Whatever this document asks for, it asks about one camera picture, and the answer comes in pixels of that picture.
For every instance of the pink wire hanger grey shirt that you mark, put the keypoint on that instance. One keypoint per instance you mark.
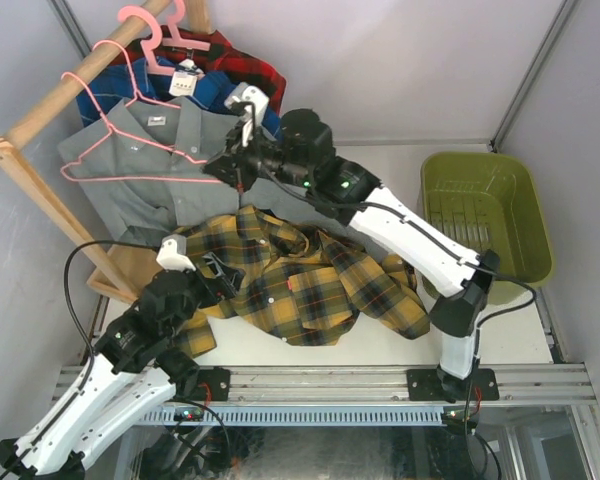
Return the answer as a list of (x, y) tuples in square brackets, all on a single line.
[(138, 95)]

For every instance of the white paper price tag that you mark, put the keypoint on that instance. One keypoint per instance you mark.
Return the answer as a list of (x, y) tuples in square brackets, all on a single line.
[(185, 78)]

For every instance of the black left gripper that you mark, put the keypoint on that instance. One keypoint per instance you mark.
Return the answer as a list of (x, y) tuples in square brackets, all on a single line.
[(224, 286)]

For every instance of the red plaid shirt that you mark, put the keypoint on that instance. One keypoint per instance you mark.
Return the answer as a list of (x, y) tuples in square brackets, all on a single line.
[(223, 56)]

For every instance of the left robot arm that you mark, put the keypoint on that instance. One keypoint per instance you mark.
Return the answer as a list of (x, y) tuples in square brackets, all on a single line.
[(135, 367)]

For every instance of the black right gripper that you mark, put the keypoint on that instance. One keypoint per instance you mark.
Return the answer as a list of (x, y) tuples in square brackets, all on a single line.
[(233, 163)]

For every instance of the grey slotted cable duct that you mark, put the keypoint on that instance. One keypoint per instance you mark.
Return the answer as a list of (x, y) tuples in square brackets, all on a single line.
[(295, 416)]

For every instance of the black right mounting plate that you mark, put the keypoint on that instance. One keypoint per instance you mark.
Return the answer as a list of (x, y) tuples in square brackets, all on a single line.
[(432, 384)]

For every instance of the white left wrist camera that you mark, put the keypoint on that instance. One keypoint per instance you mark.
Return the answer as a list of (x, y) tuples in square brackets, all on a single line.
[(175, 252)]

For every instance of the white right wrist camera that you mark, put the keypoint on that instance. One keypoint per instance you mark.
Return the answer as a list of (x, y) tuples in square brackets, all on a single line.
[(252, 102)]

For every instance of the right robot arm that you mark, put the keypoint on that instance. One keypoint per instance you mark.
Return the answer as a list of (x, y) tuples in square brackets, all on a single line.
[(347, 192)]

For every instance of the green plastic basket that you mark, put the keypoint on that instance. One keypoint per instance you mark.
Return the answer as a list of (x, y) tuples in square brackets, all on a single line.
[(488, 201)]

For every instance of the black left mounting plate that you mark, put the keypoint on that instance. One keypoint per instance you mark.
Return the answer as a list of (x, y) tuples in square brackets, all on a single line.
[(206, 384)]

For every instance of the blue plaid shirt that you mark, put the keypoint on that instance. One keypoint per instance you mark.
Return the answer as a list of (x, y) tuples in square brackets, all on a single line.
[(114, 84)]

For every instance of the black mounting plate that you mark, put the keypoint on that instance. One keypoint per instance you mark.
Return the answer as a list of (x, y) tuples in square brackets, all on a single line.
[(206, 384), (432, 384)]

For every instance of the yellow plaid shirt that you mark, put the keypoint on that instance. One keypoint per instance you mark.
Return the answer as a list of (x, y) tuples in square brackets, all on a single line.
[(302, 284)]

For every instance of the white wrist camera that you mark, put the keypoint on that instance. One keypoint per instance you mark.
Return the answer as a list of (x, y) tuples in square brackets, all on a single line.
[(175, 252), (252, 102)]

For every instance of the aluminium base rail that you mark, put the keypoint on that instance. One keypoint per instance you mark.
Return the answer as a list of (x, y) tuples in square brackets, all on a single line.
[(518, 385)]

